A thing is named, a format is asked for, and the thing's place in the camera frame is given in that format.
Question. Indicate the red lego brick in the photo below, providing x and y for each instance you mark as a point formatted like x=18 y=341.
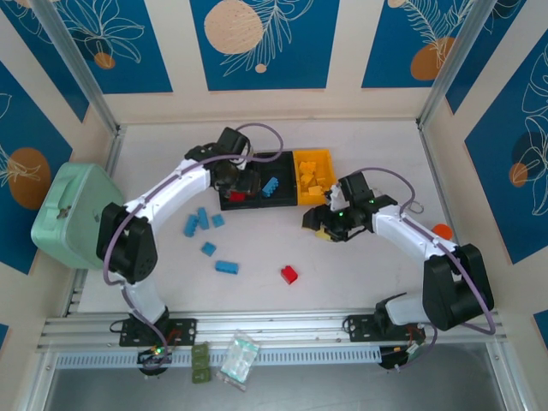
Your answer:
x=290 y=274
x=236 y=197

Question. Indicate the long blue lego brick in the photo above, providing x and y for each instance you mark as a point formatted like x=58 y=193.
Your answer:
x=204 y=217
x=227 y=267
x=270 y=187
x=191 y=225

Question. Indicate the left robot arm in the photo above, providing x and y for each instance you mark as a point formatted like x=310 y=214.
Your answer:
x=171 y=184

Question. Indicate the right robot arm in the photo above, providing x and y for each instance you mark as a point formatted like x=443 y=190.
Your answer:
x=406 y=231

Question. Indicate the yellow plastic bin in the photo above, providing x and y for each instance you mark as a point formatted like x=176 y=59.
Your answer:
x=314 y=201

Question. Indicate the black plastic bin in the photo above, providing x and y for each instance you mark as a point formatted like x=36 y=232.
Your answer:
x=282 y=171
x=240 y=206

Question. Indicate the small blue lego brick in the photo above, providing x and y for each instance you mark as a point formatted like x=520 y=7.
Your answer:
x=218 y=220
x=209 y=248

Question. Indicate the orange disc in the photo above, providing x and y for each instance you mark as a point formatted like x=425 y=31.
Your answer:
x=442 y=231

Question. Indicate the mint green carry case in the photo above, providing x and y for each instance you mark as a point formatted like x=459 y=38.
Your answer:
x=73 y=214

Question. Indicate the clear plastic bag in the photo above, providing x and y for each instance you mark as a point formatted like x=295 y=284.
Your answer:
x=239 y=359

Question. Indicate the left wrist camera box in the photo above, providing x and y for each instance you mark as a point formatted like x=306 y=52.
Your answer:
x=240 y=160

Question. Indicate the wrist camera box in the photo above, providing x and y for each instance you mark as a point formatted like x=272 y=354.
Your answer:
x=240 y=160
x=335 y=197

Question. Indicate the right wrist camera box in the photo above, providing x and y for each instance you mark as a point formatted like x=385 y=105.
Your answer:
x=335 y=197

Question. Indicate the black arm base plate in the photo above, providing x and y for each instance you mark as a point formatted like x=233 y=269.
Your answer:
x=361 y=327
x=184 y=331

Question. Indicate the aluminium mounting rail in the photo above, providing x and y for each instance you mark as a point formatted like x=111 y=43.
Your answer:
x=278 y=329

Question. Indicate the aluminium frame post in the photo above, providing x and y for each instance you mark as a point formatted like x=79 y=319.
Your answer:
x=454 y=60
x=77 y=64

